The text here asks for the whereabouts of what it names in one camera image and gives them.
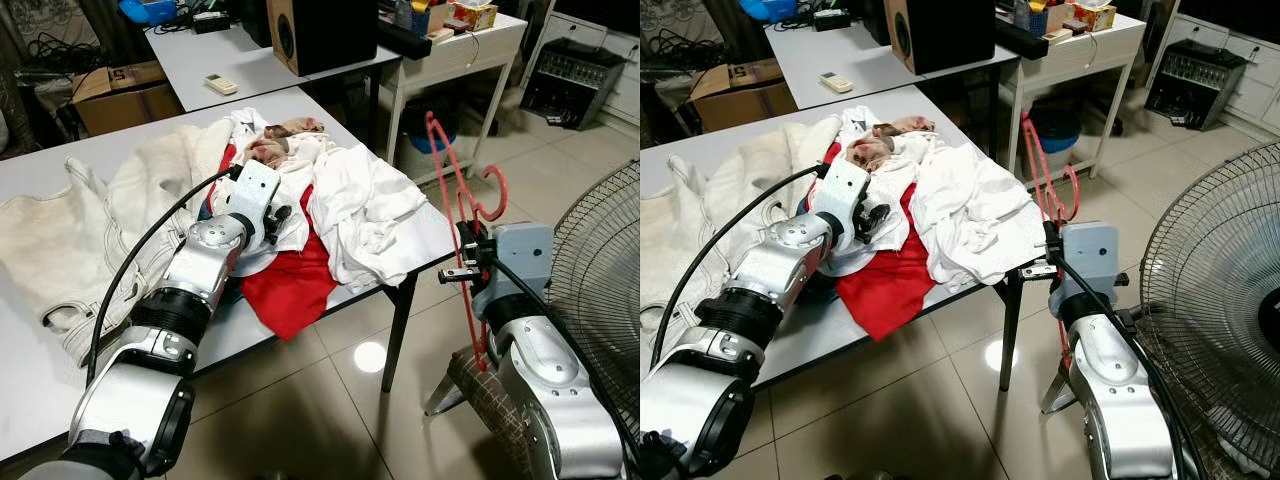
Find cream denim jacket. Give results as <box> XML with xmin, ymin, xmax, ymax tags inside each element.
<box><xmin>0</xmin><ymin>120</ymin><xmax>236</xmax><ymax>366</ymax></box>
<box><xmin>640</xmin><ymin>120</ymin><xmax>831</xmax><ymax>336</ymax></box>

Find pink beige garment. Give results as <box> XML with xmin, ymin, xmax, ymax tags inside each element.
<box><xmin>245</xmin><ymin>115</ymin><xmax>326</xmax><ymax>169</ymax></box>
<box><xmin>855</xmin><ymin>115</ymin><xmax>936</xmax><ymax>171</ymax></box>

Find white table with black legs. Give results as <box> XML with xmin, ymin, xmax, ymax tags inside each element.
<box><xmin>640</xmin><ymin>85</ymin><xmax>1071</xmax><ymax>396</ymax></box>
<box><xmin>0</xmin><ymin>85</ymin><xmax>461</xmax><ymax>466</ymax></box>

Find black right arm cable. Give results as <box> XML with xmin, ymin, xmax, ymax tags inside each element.
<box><xmin>488</xmin><ymin>255</ymin><xmax>641</xmax><ymax>466</ymax></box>
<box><xmin>1050</xmin><ymin>255</ymin><xmax>1186</xmax><ymax>480</ymax></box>

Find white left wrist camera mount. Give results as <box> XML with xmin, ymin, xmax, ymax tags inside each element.
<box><xmin>812</xmin><ymin>158</ymin><xmax>873</xmax><ymax>251</ymax></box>
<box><xmin>225</xmin><ymin>160</ymin><xmax>284</xmax><ymax>251</ymax></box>

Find black standing fan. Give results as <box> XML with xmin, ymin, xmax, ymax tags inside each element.
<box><xmin>1138</xmin><ymin>140</ymin><xmax>1280</xmax><ymax>471</ymax></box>
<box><xmin>548</xmin><ymin>160</ymin><xmax>641</xmax><ymax>446</ymax></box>

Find black wooden speaker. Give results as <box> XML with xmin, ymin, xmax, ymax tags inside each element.
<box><xmin>885</xmin><ymin>0</ymin><xmax>996</xmax><ymax>76</ymax></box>
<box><xmin>265</xmin><ymin>0</ymin><xmax>380</xmax><ymax>78</ymax></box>

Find brown cardboard box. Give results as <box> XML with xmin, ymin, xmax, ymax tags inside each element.
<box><xmin>72</xmin><ymin>60</ymin><xmax>186</xmax><ymax>138</ymax></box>
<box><xmin>690</xmin><ymin>60</ymin><xmax>799</xmax><ymax>134</ymax></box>

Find blue pen holder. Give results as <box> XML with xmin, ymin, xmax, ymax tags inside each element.
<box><xmin>1013</xmin><ymin>0</ymin><xmax>1051</xmax><ymax>33</ymax></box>
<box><xmin>395</xmin><ymin>0</ymin><xmax>433</xmax><ymax>33</ymax></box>

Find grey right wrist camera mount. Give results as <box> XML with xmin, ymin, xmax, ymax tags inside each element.
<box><xmin>488</xmin><ymin>222</ymin><xmax>556</xmax><ymax>301</ymax></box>
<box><xmin>1058</xmin><ymin>222</ymin><xmax>1121</xmax><ymax>301</ymax></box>

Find black soundbar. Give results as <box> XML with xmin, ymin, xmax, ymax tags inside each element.
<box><xmin>377</xmin><ymin>18</ymin><xmax>434</xmax><ymax>61</ymax></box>
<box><xmin>995</xmin><ymin>18</ymin><xmax>1049</xmax><ymax>61</ymax></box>

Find white low cabinet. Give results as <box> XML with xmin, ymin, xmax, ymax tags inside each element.
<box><xmin>1160</xmin><ymin>15</ymin><xmax>1280</xmax><ymax>136</ymax></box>
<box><xmin>540</xmin><ymin>12</ymin><xmax>641</xmax><ymax>126</ymax></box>

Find red cloth garment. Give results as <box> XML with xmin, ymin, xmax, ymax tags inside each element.
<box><xmin>205</xmin><ymin>145</ymin><xmax>341</xmax><ymax>341</ymax></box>
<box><xmin>815</xmin><ymin>145</ymin><xmax>936</xmax><ymax>343</ymax></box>

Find red plastic hanger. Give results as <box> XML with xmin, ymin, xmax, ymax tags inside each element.
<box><xmin>425</xmin><ymin>112</ymin><xmax>509</xmax><ymax>373</ymax></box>
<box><xmin>1020</xmin><ymin>112</ymin><xmax>1083</xmax><ymax>371</ymax></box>

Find white desk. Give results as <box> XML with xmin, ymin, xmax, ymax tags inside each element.
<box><xmin>1000</xmin><ymin>12</ymin><xmax>1148</xmax><ymax>181</ymax></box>
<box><xmin>383</xmin><ymin>12</ymin><xmax>529</xmax><ymax>191</ymax></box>

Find black audio mixer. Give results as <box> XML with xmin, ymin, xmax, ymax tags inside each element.
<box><xmin>519</xmin><ymin>38</ymin><xmax>628</xmax><ymax>132</ymax></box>
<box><xmin>1145</xmin><ymin>40</ymin><xmax>1251</xmax><ymax>131</ymax></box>

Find yellow tissue box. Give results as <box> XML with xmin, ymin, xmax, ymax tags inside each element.
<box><xmin>453</xmin><ymin>2</ymin><xmax>499</xmax><ymax>32</ymax></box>
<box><xmin>1072</xmin><ymin>2</ymin><xmax>1118</xmax><ymax>32</ymax></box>

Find blue plastic basin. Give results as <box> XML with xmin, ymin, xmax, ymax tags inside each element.
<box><xmin>1030</xmin><ymin>100</ymin><xmax>1081</xmax><ymax>154</ymax></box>
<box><xmin>405</xmin><ymin>100</ymin><xmax>461</xmax><ymax>156</ymax></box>

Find light grey table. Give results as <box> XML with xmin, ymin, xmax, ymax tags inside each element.
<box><xmin>765</xmin><ymin>18</ymin><xmax>1021</xmax><ymax>111</ymax></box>
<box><xmin>143</xmin><ymin>18</ymin><xmax>403</xmax><ymax>113</ymax></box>

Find crumpled white shirt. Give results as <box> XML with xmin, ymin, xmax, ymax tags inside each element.
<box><xmin>908</xmin><ymin>140</ymin><xmax>1046</xmax><ymax>291</ymax></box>
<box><xmin>305</xmin><ymin>135</ymin><xmax>433</xmax><ymax>293</ymax></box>

